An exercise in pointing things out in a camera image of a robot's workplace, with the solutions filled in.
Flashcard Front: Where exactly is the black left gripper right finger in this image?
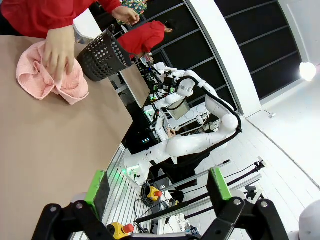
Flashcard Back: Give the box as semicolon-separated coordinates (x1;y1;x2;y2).
201;166;290;240

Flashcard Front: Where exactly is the white floor cable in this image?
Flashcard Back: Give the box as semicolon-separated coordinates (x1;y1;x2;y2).
244;109;277;120

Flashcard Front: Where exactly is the brown topped side table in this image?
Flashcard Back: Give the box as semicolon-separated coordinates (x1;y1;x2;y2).
119;63;151;108

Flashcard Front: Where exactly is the person's right forearm red sleeve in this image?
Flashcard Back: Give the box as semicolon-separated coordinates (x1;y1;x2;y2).
0;0;97;40

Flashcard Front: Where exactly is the person's left hand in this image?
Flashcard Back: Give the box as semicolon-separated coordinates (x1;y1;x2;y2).
111;5;141;26

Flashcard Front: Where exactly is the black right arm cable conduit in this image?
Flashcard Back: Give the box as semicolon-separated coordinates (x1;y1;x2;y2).
174;75;243;157

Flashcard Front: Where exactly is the person's right hand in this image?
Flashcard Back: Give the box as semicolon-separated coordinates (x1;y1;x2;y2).
41;24;76;81

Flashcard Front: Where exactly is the black perforated plastic basket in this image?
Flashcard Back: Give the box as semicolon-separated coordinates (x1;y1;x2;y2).
76;24;133;83

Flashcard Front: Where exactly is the grey computer monitor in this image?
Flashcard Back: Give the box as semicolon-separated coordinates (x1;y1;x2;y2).
166;101;191;121

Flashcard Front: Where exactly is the round white lamp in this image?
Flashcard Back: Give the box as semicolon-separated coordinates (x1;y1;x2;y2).
299;61;318;83

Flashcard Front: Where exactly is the background person in red hoodie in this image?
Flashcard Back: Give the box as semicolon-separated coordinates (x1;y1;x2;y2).
116;19;177;59

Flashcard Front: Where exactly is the aluminium profile rail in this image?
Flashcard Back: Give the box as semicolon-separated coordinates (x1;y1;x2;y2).
162;159;232;193

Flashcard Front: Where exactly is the person's left forearm red sleeve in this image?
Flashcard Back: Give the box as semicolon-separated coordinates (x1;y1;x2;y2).
96;0;123;13

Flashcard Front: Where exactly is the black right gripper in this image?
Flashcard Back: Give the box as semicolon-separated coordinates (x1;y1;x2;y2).
159;74;180;92

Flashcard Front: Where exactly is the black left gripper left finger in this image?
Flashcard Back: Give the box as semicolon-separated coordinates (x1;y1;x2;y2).
31;169;114;240

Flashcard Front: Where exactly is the pink towel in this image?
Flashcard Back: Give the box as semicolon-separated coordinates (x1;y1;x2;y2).
16;40;90;106

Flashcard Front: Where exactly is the yellow emergency stop button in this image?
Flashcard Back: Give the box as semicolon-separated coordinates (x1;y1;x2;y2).
146;185;163;202
106;221;135;240

